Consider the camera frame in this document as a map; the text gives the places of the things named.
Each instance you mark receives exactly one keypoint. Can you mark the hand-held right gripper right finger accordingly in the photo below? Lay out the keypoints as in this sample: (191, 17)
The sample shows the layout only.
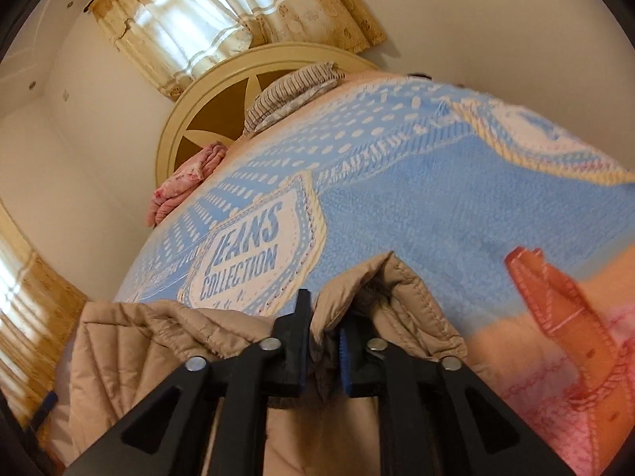
(348, 357)

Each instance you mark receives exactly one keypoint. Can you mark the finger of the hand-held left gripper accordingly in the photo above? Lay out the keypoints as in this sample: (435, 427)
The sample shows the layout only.
(48, 402)

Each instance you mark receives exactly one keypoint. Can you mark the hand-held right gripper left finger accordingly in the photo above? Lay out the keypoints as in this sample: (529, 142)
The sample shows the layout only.
(292, 357)

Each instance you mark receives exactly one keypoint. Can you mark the beige quilted puffer jacket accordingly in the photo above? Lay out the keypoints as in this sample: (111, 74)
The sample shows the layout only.
(149, 347)

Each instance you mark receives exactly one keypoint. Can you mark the wide yellow sheer curtain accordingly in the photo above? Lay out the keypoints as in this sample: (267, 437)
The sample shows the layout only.
(34, 317)

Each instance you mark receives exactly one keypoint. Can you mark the bed with pink blue cover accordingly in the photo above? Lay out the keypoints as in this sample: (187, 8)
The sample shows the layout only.
(421, 198)

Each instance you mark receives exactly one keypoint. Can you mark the folded pink floral blanket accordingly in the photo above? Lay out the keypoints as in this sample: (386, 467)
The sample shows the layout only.
(181, 186)

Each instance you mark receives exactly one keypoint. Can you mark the cream arched wooden headboard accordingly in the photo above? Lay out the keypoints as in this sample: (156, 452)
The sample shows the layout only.
(208, 119)

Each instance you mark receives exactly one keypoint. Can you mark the striped pillow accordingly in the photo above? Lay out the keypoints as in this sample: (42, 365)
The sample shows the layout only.
(292, 96)

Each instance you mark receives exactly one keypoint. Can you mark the peach bed sheet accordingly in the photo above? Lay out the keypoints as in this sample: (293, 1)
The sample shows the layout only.
(367, 78)

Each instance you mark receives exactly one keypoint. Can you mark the short yellow sheer curtain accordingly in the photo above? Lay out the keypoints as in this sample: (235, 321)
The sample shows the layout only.
(173, 29)

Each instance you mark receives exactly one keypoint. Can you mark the long yellow sheer curtain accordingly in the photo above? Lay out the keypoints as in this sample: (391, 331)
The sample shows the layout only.
(297, 5)

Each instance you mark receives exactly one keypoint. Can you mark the recessed ceiling lights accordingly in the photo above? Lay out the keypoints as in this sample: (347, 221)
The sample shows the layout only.
(69, 4)

